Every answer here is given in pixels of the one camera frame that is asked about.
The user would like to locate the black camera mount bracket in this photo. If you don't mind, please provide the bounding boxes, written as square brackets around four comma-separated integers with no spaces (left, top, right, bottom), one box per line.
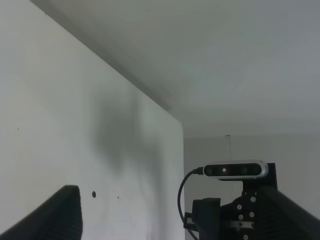
[177,163,278,240]

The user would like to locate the silver depth camera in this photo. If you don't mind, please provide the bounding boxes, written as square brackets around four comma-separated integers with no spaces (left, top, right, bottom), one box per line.
[203,160,269,180]

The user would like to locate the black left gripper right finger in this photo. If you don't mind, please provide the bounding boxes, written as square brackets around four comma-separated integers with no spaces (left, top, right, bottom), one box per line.
[254,187,320,240]

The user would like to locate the black camera cable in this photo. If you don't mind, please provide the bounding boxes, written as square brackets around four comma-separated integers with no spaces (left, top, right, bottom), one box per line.
[177,166,205,240]

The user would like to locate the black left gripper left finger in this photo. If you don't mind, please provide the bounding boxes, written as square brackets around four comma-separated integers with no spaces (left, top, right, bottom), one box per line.
[0,185,83,240]

